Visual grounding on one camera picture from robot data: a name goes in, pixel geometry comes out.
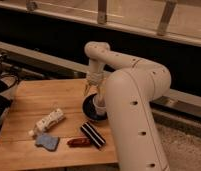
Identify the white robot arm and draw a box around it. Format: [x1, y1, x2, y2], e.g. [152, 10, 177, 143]
[84, 42, 171, 171]

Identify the white ceramic cup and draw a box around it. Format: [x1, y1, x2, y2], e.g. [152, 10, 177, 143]
[93, 95, 106, 116]

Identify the black saucer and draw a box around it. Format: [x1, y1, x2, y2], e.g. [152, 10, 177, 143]
[82, 94, 107, 121]

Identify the white tube with cap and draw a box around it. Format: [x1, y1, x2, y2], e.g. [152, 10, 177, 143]
[28, 108, 65, 137]

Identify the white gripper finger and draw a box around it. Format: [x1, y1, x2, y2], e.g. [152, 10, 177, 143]
[84, 84, 91, 96]
[96, 86, 101, 97]

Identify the black white striped block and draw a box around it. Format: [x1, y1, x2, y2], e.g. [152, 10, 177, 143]
[80, 122, 106, 149]

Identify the red brown small object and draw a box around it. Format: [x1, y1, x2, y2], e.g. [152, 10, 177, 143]
[67, 138, 91, 147]

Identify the black cables and equipment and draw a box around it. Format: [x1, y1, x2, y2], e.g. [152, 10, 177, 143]
[0, 51, 22, 144]

